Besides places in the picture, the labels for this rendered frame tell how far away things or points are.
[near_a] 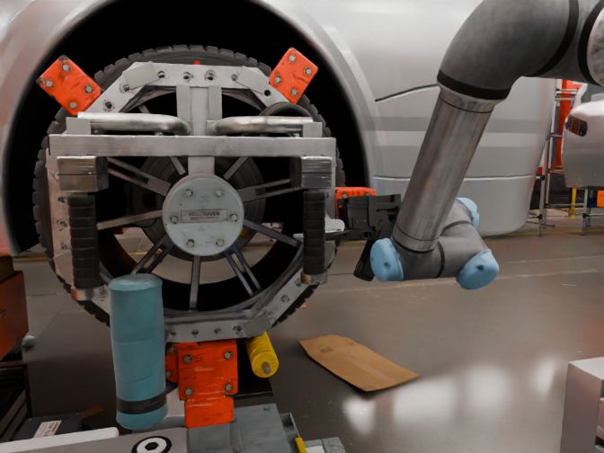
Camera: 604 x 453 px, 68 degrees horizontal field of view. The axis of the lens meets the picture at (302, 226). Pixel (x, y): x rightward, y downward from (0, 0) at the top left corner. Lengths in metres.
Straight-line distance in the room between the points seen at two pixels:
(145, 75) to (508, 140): 0.90
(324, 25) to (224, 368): 0.79
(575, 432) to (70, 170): 0.64
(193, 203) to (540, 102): 0.99
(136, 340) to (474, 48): 0.67
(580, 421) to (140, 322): 0.63
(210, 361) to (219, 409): 0.11
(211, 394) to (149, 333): 0.24
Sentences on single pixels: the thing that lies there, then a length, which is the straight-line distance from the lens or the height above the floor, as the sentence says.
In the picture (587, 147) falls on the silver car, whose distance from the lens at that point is 3.29.
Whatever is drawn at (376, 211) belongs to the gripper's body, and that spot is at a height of 0.85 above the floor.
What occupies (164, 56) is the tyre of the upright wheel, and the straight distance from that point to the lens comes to 1.00.
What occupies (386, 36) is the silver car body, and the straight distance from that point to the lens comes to 1.17.
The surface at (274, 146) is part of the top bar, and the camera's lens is 0.71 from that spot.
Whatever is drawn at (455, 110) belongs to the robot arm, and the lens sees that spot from 0.64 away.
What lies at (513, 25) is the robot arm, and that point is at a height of 1.10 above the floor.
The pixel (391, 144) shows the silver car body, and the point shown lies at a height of 0.98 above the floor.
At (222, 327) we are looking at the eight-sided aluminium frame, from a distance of 0.96.
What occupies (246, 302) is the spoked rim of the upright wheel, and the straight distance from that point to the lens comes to 1.03.
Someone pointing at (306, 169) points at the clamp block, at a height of 0.93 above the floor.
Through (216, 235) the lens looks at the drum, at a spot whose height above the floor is 0.82.
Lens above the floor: 0.94
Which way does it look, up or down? 8 degrees down
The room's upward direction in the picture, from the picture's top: straight up
